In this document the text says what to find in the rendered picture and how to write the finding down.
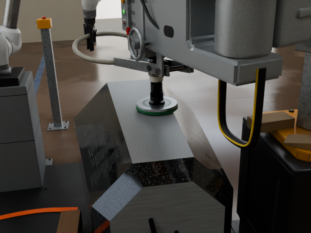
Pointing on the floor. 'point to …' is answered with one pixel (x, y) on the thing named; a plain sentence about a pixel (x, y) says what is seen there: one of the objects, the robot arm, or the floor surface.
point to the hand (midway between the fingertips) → (90, 45)
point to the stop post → (51, 75)
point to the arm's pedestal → (21, 138)
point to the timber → (70, 222)
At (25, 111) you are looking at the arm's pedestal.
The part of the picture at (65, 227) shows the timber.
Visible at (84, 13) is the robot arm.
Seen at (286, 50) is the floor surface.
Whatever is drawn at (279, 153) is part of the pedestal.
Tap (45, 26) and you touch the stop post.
